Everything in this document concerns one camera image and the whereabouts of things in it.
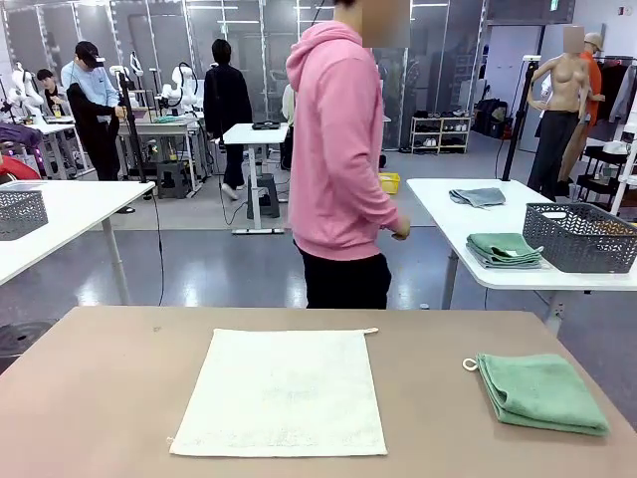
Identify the dark gray plastic basket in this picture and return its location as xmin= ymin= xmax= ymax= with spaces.
xmin=522 ymin=201 xmax=637 ymax=274

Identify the white towel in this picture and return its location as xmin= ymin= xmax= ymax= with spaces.
xmin=166 ymin=327 xmax=388 ymax=457

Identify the green towel with loop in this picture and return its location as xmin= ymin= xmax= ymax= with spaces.
xmin=462 ymin=352 xmax=611 ymax=438

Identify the pink-sleeved right forearm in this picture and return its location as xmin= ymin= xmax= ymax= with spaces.
xmin=365 ymin=183 xmax=405 ymax=235

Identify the white table with basket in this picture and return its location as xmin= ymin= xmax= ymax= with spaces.
xmin=406 ymin=177 xmax=637 ymax=333

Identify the gray basket with clear lid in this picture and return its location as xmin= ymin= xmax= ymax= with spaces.
xmin=0 ymin=181 xmax=50 ymax=242

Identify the folded green towel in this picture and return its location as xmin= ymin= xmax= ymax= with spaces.
xmin=466 ymin=232 xmax=544 ymax=264

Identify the wooden shoe rack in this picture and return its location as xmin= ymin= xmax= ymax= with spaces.
xmin=410 ymin=115 xmax=473 ymax=154

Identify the folded light gray towel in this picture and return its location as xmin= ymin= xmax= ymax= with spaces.
xmin=467 ymin=248 xmax=548 ymax=272

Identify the person in pink hoodie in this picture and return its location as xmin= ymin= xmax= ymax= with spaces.
xmin=286 ymin=0 xmax=412 ymax=310

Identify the black bag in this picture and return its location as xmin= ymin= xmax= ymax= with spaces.
xmin=475 ymin=98 xmax=512 ymax=138

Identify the white standing desk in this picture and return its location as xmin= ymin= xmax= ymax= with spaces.
xmin=222 ymin=122 xmax=290 ymax=235

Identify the black shelf cart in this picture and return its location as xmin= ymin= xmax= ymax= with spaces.
xmin=571 ymin=138 xmax=637 ymax=215

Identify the person in black coat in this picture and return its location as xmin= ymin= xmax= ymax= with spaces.
xmin=203 ymin=38 xmax=254 ymax=200

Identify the bare mannequin with dark pants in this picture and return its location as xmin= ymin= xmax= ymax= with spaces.
xmin=527 ymin=24 xmax=593 ymax=203

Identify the mannequin in orange shirt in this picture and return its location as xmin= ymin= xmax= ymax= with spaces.
xmin=556 ymin=32 xmax=606 ymax=183

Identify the gray work table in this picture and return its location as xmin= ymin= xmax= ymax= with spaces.
xmin=121 ymin=112 xmax=218 ymax=193

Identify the clothes rack with garments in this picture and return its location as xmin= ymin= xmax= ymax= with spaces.
xmin=596 ymin=54 xmax=637 ymax=125

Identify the black tripod pole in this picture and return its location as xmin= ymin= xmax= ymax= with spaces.
xmin=114 ymin=69 xmax=150 ymax=183

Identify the white table with gray legs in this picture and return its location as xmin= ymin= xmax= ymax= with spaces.
xmin=0 ymin=179 xmax=156 ymax=306

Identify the person in light blue top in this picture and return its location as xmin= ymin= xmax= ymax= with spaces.
xmin=60 ymin=40 xmax=123 ymax=181

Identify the white workbench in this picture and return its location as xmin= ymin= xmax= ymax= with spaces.
xmin=19 ymin=115 xmax=96 ymax=180

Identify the seated person in gray top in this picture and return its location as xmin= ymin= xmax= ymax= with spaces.
xmin=37 ymin=68 xmax=71 ymax=120

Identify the red garment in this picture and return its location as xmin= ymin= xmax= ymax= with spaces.
xmin=0 ymin=154 xmax=41 ymax=184

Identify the purple garment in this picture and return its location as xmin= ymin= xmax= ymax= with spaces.
xmin=0 ymin=122 xmax=45 ymax=149

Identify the black round floor base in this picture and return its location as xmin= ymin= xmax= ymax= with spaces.
xmin=0 ymin=320 xmax=55 ymax=359

